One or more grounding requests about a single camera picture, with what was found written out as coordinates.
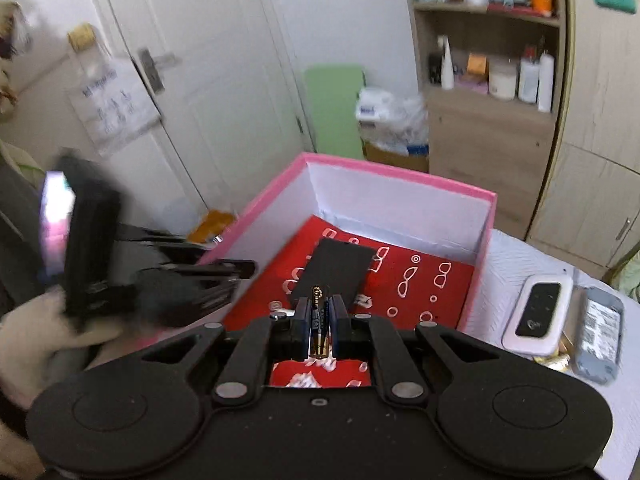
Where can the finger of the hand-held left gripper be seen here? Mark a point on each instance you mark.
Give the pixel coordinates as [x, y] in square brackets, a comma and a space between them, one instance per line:
[165, 242]
[220, 268]

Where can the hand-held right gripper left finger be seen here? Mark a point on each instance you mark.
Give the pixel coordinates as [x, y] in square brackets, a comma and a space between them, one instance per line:
[300, 327]

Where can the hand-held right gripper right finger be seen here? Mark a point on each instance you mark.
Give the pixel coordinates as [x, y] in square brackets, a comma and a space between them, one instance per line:
[336, 327]

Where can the black gold battery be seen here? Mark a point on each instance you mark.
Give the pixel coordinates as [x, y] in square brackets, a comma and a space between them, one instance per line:
[318, 325]

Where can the pink cardboard box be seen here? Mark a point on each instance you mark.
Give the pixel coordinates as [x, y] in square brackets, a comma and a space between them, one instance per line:
[400, 210]

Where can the person's left forearm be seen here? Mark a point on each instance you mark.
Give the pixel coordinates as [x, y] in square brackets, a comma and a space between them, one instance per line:
[25, 350]

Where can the black flat card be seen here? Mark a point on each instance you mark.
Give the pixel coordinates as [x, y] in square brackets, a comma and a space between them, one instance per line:
[335, 265]

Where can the pale green plastic bag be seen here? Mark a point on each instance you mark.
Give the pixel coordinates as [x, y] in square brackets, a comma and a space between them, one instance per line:
[17, 160]

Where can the white paper notice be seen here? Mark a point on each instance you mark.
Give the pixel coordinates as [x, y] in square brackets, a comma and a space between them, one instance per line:
[110, 105]

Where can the brown cardboard box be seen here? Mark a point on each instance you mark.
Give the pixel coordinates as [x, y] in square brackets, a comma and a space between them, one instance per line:
[390, 160]

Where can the green folded board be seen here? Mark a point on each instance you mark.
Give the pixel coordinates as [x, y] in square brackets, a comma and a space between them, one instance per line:
[332, 110]

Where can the white portable router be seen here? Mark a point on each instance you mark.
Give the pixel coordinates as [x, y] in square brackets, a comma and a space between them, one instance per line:
[537, 310]

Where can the white door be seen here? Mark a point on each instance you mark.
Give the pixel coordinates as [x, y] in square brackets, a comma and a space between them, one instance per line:
[210, 35]

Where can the clear bag of white packs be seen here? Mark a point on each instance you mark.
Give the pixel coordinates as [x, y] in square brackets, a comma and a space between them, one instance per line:
[395, 120]

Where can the patterned hanging bag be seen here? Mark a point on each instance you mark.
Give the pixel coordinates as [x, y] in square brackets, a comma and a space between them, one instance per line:
[12, 35]

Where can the wooden shelf cabinet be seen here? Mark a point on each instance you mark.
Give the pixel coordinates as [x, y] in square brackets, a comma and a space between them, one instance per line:
[480, 145]

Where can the black small bottle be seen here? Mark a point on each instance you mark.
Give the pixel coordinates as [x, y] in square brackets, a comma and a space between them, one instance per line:
[434, 69]

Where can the pink flat packet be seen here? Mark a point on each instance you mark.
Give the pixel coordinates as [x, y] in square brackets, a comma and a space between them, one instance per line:
[472, 87]

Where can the white nozzle bottle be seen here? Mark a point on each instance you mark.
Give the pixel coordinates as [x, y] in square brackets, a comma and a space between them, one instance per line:
[447, 67]

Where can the beige wardrobe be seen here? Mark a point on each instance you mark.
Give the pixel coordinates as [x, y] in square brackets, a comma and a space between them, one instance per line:
[590, 185]

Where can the orange small box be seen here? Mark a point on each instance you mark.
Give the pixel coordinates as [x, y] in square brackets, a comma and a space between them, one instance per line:
[477, 66]

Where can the white jar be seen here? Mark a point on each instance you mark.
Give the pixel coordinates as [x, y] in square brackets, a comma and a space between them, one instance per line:
[502, 81]

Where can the white labelled bottle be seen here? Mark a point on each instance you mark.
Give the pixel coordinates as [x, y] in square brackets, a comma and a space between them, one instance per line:
[528, 80]

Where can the tall white bottle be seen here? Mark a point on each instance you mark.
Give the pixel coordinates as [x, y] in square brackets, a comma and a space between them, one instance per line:
[545, 82]

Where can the red flat tray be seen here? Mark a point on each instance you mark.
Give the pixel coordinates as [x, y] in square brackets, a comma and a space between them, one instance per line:
[510, 10]

